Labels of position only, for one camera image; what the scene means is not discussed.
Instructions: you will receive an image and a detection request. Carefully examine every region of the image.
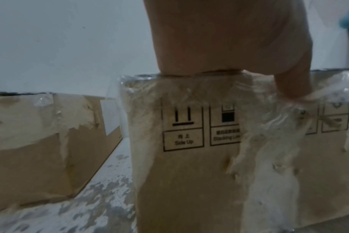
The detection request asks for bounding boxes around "plain cardboard box with torn tape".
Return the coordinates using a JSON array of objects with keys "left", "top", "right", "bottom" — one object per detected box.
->
[{"left": 0, "top": 91, "right": 124, "bottom": 213}]

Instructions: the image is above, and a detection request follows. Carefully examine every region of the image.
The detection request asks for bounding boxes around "printed cardboard box with torn tape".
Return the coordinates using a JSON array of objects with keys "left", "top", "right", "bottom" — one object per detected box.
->
[{"left": 118, "top": 69, "right": 349, "bottom": 233}]

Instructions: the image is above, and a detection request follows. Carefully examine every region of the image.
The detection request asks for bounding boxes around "person's left hand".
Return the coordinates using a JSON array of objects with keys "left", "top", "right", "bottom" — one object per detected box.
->
[{"left": 142, "top": 0, "right": 314, "bottom": 100}]

